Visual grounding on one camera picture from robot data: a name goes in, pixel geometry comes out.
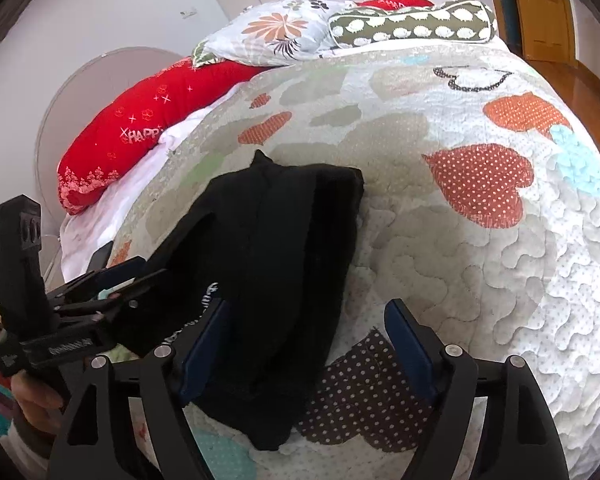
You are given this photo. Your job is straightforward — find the black pants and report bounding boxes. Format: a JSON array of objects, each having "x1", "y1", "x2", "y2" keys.
[{"x1": 107, "y1": 150, "x2": 366, "y2": 452}]

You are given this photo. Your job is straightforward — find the black phone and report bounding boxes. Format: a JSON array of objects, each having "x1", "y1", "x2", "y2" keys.
[{"x1": 86, "y1": 241, "x2": 115, "y2": 273}]

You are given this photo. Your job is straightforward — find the green hedgehog print bolster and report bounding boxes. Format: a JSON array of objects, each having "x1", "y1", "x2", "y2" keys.
[{"x1": 327, "y1": 0, "x2": 498, "y2": 51}]

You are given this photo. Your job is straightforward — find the long red embroidered pillow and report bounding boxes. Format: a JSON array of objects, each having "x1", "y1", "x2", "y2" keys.
[{"x1": 57, "y1": 0, "x2": 435, "y2": 217}]

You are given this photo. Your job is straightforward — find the person's left hand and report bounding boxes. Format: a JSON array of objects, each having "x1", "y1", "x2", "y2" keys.
[{"x1": 11, "y1": 372, "x2": 66, "y2": 433}]

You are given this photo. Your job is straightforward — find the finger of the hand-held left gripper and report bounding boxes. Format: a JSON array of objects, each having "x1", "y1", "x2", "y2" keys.
[
  {"x1": 55, "y1": 269, "x2": 168, "y2": 321},
  {"x1": 45, "y1": 256, "x2": 147, "y2": 303}
]

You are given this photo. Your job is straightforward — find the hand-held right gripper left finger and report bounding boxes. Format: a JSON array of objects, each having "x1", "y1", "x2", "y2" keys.
[{"x1": 47, "y1": 297, "x2": 231, "y2": 480}]

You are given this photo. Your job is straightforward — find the pale pink bed sheet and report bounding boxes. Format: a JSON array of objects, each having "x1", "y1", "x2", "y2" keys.
[{"x1": 60, "y1": 107, "x2": 216, "y2": 281}]

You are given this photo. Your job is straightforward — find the white floral pillow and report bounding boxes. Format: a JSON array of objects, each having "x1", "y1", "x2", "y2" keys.
[{"x1": 190, "y1": 0, "x2": 361, "y2": 68}]

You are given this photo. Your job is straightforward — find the wooden door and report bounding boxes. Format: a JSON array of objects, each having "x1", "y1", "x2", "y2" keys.
[{"x1": 505, "y1": 0, "x2": 581, "y2": 63}]

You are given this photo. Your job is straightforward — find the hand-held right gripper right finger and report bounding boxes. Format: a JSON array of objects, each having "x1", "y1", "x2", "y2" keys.
[{"x1": 384, "y1": 297, "x2": 571, "y2": 480}]

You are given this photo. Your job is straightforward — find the heart print quilt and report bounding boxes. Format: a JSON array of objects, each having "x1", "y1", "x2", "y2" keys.
[{"x1": 100, "y1": 42, "x2": 600, "y2": 480}]

